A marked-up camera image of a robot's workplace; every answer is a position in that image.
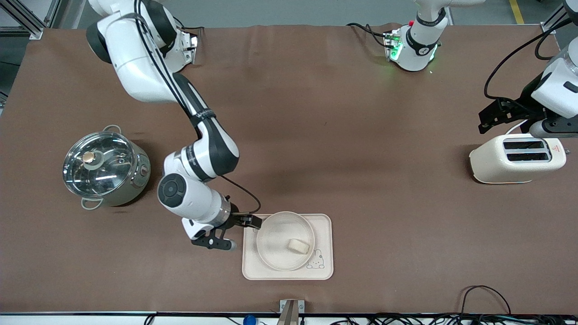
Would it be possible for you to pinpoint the metal table bracket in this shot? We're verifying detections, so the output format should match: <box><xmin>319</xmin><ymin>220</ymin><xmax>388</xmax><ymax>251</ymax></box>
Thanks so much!
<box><xmin>276</xmin><ymin>299</ymin><xmax>305</xmax><ymax>325</ymax></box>

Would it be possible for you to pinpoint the brown table mat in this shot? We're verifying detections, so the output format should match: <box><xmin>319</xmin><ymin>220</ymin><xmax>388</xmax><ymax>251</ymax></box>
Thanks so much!
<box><xmin>0</xmin><ymin>23</ymin><xmax>578</xmax><ymax>315</ymax></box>

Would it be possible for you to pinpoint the white toaster power cable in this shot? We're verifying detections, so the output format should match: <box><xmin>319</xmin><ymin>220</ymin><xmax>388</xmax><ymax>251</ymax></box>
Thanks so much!
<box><xmin>505</xmin><ymin>119</ymin><xmax>530</xmax><ymax>135</ymax></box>

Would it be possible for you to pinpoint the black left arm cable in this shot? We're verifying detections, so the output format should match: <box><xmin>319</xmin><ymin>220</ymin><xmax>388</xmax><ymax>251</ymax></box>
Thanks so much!
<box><xmin>484</xmin><ymin>20</ymin><xmax>578</xmax><ymax>99</ymax></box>

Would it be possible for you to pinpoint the cream two-slot toaster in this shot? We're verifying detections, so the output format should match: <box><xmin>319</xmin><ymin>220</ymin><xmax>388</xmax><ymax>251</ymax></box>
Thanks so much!
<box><xmin>469</xmin><ymin>133</ymin><xmax>567</xmax><ymax>185</ymax></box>

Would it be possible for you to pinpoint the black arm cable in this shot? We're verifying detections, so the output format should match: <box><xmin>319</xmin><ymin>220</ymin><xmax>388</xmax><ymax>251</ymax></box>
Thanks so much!
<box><xmin>484</xmin><ymin>20</ymin><xmax>578</xmax><ymax>99</ymax></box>
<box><xmin>134</xmin><ymin>0</ymin><xmax>262</xmax><ymax>214</ymax></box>

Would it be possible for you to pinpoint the black looped cable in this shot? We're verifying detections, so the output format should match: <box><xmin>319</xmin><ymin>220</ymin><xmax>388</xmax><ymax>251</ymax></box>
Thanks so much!
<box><xmin>460</xmin><ymin>285</ymin><xmax>512</xmax><ymax>316</ymax></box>

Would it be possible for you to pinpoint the black left base cable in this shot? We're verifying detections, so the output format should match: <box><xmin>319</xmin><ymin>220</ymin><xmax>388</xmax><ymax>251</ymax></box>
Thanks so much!
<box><xmin>347</xmin><ymin>23</ymin><xmax>390</xmax><ymax>48</ymax></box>

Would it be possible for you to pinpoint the cream rabbit print tray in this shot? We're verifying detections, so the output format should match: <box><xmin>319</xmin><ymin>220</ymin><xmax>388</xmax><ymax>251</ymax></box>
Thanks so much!
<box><xmin>242</xmin><ymin>214</ymin><xmax>334</xmax><ymax>281</ymax></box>

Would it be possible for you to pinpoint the round cream plate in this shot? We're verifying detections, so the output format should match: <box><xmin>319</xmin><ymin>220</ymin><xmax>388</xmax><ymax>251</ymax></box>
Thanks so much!
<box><xmin>256</xmin><ymin>211</ymin><xmax>316</xmax><ymax>272</ymax></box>

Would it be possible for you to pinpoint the glass pot lid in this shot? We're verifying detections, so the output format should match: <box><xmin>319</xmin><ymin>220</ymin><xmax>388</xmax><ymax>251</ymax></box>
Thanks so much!
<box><xmin>62</xmin><ymin>131</ymin><xmax>135</xmax><ymax>198</ymax></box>

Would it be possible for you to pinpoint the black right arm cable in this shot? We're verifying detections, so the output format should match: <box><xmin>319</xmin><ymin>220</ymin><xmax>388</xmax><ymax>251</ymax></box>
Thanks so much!
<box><xmin>134</xmin><ymin>0</ymin><xmax>262</xmax><ymax>214</ymax></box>

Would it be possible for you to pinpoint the aluminium frame profile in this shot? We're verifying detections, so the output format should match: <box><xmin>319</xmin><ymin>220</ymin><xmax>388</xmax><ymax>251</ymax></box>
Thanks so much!
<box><xmin>541</xmin><ymin>0</ymin><xmax>578</xmax><ymax>35</ymax></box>
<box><xmin>0</xmin><ymin>0</ymin><xmax>44</xmax><ymax>40</ymax></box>

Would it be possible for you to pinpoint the pale green electric pot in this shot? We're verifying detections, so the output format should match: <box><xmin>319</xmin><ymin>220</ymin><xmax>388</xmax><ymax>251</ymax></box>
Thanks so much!
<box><xmin>62</xmin><ymin>125</ymin><xmax>151</xmax><ymax>211</ymax></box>

